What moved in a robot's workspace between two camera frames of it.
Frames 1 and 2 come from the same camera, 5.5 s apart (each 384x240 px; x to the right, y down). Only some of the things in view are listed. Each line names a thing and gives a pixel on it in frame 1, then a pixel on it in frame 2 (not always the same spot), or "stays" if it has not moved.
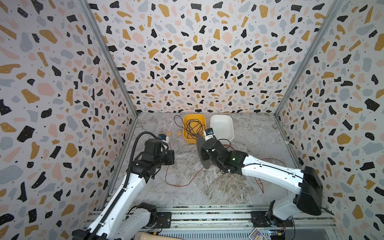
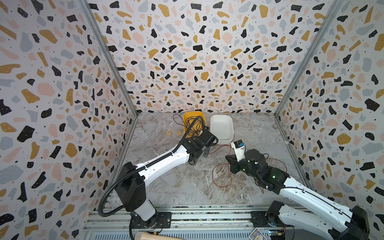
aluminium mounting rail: [223, 218] stays
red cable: [203, 169] → [229, 166]
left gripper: [171, 160] → [206, 152]
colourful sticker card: [257, 235] stays
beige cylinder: [146, 235] stays
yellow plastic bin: [193, 125] stays
